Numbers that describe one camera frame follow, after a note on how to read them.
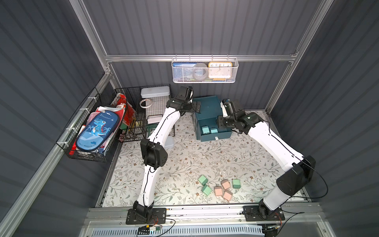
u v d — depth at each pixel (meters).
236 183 0.83
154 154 0.57
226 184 0.82
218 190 0.80
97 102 0.79
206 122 0.91
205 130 0.89
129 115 1.12
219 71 0.88
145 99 1.00
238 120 0.59
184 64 0.87
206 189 0.80
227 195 0.78
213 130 0.87
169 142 1.02
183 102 0.67
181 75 0.86
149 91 1.03
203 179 0.84
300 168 0.43
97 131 0.65
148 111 0.93
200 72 0.90
